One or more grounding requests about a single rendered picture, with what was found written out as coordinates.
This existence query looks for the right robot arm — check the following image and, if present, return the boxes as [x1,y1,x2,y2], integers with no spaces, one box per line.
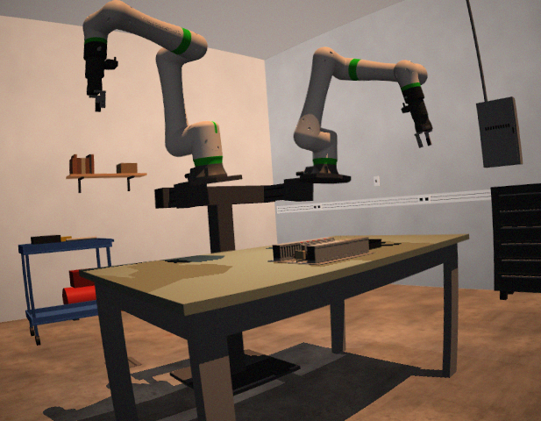
[82,0,227,182]

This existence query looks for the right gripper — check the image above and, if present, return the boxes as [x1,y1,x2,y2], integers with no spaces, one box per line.
[83,41,118,112]

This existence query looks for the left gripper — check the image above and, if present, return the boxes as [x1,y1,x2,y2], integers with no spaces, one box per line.
[401,86,433,148]

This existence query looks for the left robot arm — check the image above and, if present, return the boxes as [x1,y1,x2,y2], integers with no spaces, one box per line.
[294,47,428,176]

